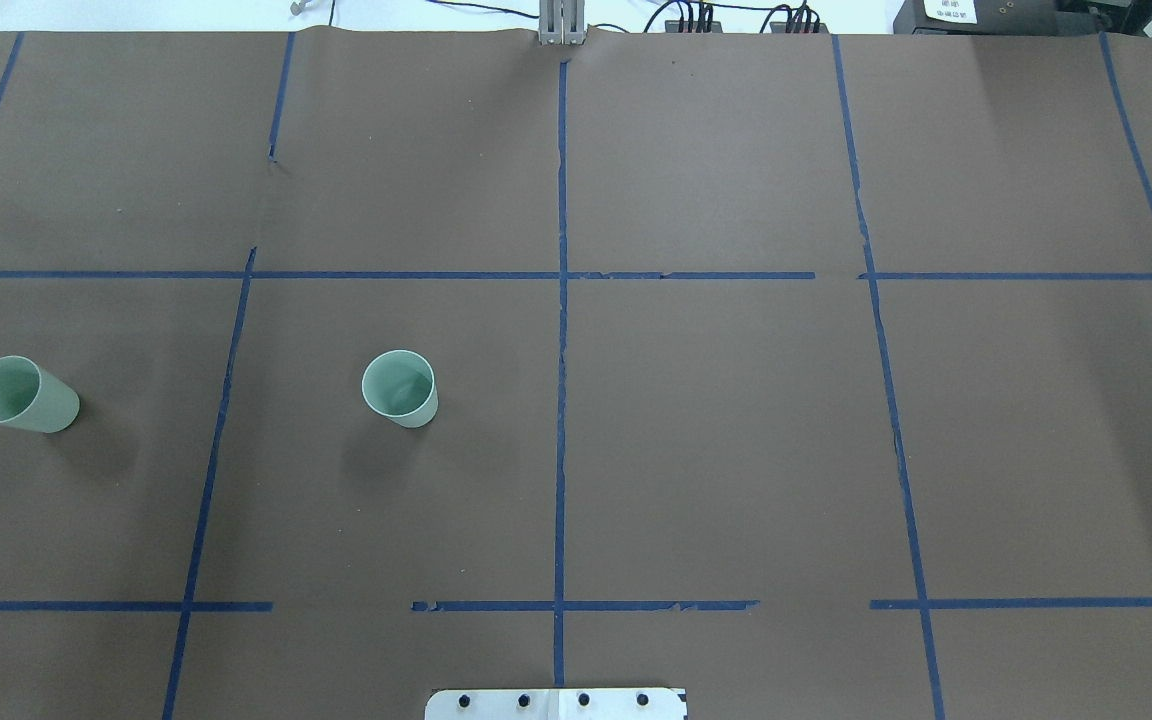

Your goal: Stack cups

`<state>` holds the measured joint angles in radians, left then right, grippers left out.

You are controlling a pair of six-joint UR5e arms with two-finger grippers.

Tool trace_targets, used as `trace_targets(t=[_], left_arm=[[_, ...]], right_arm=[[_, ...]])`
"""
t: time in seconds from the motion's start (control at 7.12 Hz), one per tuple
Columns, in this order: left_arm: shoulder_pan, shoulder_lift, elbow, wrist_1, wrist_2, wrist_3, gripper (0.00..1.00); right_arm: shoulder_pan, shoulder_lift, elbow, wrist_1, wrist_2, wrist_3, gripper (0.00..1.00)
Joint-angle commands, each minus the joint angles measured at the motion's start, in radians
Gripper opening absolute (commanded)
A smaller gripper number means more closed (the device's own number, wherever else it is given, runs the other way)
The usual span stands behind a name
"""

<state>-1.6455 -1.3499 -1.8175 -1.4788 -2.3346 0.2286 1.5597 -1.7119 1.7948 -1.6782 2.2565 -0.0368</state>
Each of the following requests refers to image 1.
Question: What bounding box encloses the black device box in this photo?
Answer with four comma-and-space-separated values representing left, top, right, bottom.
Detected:
892, 1, 1102, 37

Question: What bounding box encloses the black usb hub left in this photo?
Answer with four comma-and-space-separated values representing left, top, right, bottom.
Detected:
662, 3, 722, 35

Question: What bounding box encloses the black usb hub right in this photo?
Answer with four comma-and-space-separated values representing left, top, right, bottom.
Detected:
760, 3, 829, 35

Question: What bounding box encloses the green cup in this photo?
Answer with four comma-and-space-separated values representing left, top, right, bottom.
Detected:
0, 355, 81, 434
361, 348, 439, 429

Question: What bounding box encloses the brown paper table mat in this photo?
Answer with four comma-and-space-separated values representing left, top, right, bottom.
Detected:
0, 28, 1152, 719

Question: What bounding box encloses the black usb hub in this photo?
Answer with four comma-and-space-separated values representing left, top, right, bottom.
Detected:
760, 3, 829, 35
662, 3, 722, 35

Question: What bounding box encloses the white metal base plate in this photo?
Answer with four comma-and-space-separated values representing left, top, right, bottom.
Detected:
424, 687, 689, 719

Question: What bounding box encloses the aluminium profile post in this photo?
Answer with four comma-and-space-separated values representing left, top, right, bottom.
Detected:
538, 0, 588, 46

